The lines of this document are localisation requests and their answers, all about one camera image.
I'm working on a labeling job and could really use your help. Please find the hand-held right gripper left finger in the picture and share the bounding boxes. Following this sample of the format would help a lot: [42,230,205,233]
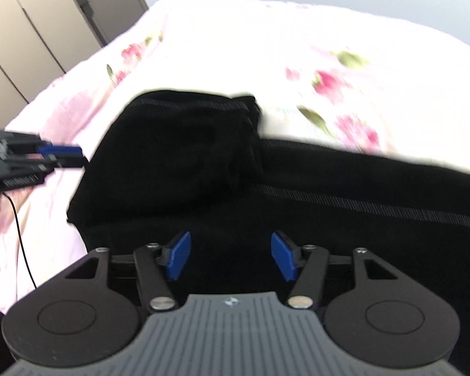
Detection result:
[65,231,192,315]

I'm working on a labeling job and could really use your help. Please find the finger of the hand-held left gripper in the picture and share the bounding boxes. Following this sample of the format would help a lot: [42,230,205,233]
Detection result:
[37,142,84,158]
[23,155,89,174]

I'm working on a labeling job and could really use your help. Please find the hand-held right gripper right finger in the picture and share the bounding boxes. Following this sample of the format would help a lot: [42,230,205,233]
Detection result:
[270,231,407,311]

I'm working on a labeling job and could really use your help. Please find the black pants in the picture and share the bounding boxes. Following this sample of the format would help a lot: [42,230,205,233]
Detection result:
[66,90,470,314]

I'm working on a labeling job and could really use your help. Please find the beige wardrobe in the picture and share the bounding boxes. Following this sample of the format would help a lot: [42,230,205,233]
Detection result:
[0,0,150,105]

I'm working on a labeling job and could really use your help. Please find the pink floral blanket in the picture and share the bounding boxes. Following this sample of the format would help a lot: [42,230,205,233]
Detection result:
[0,0,470,311]

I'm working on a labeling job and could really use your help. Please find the black cable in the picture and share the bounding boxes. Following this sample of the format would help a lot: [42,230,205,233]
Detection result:
[3,192,39,290]

